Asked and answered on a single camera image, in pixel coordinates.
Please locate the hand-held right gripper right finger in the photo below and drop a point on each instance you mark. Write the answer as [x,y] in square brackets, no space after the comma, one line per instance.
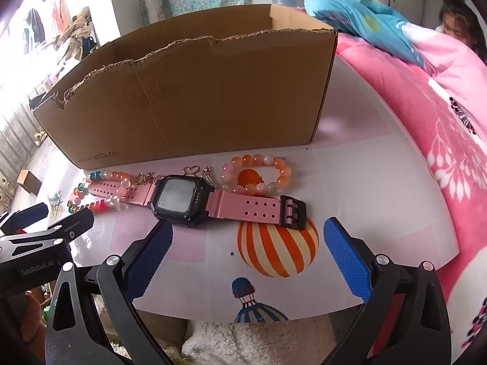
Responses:
[348,254]

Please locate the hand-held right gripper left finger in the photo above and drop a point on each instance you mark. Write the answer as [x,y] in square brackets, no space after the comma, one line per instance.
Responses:
[150,251]

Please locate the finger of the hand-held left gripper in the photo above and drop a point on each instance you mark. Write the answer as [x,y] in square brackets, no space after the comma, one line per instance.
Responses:
[72,224]
[32,213]

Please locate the brown cardboard box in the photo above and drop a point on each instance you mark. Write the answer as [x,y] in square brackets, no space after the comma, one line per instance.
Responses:
[190,102]

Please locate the small wooden box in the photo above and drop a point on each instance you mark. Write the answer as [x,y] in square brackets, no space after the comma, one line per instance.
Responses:
[29,180]

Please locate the beige slippers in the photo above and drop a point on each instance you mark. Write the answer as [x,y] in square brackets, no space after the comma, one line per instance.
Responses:
[40,137]

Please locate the printed pink table cover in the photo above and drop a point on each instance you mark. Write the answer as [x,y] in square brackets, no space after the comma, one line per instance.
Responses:
[361,178]

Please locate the white fluffy garment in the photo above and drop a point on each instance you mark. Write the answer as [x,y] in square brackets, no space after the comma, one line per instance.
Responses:
[258,342]

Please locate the pink floral quilt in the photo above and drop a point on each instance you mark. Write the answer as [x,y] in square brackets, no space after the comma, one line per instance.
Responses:
[418,121]

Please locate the beige clothes pile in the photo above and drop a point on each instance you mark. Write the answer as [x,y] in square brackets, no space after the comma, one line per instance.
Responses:
[78,34]

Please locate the dark hanging garment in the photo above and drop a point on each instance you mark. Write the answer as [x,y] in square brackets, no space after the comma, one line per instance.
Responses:
[34,22]

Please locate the pink hanging garment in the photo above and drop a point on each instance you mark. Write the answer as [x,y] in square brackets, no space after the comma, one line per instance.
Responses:
[61,11]

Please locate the rolled white mat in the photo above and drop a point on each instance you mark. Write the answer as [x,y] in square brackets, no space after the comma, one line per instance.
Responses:
[156,9]

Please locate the blue printed blanket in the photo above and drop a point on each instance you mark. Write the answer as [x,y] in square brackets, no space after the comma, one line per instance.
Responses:
[354,15]

